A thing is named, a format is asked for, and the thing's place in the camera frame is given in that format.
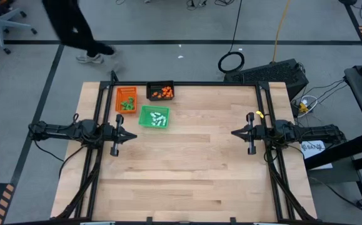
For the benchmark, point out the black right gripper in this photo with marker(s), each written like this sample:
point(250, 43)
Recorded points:
point(252, 134)

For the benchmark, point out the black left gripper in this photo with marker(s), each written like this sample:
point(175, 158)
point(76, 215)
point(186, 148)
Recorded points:
point(115, 134)

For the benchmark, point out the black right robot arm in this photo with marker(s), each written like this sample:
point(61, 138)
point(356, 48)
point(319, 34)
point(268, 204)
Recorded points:
point(309, 132)

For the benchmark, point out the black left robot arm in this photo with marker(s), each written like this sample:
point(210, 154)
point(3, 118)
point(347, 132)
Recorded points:
point(58, 131)

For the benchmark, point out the green plastic basket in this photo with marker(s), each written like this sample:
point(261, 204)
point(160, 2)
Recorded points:
point(144, 118)

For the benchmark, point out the yellow tape tag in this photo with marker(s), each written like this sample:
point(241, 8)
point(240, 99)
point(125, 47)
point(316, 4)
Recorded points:
point(259, 114)

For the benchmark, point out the orange plastic basket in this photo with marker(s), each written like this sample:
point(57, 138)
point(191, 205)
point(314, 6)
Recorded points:
point(121, 93)

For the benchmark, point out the black plastic basket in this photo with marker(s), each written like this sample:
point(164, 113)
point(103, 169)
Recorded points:
point(151, 87)

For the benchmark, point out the yellow plug connector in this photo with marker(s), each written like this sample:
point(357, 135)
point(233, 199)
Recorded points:
point(303, 107)

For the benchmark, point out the black computer case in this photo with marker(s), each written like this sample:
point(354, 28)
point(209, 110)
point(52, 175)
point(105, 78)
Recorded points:
point(271, 75)

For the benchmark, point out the white paper sign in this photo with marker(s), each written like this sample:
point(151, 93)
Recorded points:
point(313, 154)

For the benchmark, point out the person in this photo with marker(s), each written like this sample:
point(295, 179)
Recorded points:
point(71, 25)

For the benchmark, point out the black aluminium table frame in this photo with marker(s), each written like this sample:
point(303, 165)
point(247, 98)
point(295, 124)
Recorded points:
point(199, 83)

